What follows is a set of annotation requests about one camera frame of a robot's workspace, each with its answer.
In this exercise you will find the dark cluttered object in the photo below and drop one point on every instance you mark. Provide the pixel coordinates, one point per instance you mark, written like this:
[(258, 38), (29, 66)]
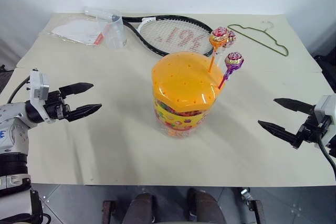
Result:
[(5, 77)]

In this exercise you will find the dark rounded shape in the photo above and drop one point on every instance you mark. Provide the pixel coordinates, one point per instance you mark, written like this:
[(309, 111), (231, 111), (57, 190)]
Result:
[(140, 208), (207, 205)]

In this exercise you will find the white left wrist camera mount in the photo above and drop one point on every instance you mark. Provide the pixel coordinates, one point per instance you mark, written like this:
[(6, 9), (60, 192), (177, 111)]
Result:
[(38, 87)]

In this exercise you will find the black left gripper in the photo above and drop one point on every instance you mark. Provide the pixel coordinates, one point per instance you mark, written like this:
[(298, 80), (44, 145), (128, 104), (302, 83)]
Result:
[(55, 106)]

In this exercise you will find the black tennis racket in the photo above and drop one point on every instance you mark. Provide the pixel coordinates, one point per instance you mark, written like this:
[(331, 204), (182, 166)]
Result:
[(178, 33)]

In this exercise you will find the small clear plastic package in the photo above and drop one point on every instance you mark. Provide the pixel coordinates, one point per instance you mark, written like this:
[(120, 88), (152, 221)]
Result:
[(98, 12)]

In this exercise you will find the plastic bag with white papers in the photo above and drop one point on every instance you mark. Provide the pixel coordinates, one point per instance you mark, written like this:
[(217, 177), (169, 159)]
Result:
[(76, 31)]

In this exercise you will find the beige table cover sheet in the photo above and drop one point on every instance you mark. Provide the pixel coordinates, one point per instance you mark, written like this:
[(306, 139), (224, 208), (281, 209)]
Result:
[(105, 142)]

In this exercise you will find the purple wrapped lollipop purple stick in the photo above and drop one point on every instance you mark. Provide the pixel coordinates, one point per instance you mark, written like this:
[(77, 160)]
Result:
[(233, 61)]

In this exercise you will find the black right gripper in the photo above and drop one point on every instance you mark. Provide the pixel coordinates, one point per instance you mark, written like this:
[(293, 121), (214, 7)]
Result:
[(309, 129)]

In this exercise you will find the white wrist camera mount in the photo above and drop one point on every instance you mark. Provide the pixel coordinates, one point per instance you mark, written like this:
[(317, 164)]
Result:
[(325, 111), (38, 87)]

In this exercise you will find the red gold lollipop white stick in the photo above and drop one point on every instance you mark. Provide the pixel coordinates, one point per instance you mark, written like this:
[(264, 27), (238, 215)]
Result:
[(232, 37)]

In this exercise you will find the orange wrapped lollipop orange stick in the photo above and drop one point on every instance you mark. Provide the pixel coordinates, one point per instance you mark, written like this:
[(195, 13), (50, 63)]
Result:
[(218, 37)]

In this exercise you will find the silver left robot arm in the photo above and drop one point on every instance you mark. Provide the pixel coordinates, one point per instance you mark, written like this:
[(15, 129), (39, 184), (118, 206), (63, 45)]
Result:
[(11, 127)]

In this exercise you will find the black object beside table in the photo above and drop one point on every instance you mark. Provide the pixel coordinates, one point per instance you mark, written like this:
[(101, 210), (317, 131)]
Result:
[(326, 72)]

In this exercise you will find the caster wheel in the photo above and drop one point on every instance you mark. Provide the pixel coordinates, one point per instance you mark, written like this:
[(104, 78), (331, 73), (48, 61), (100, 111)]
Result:
[(245, 193)]

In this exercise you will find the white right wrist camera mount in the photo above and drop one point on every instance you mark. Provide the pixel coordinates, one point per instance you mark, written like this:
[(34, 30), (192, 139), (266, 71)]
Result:
[(325, 111)]

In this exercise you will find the clear plastic measuring cup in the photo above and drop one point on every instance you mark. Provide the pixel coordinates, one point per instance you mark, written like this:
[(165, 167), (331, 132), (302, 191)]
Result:
[(116, 32)]

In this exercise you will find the candy jar with orange lid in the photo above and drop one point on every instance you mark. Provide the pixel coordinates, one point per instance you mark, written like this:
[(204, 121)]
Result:
[(183, 85)]

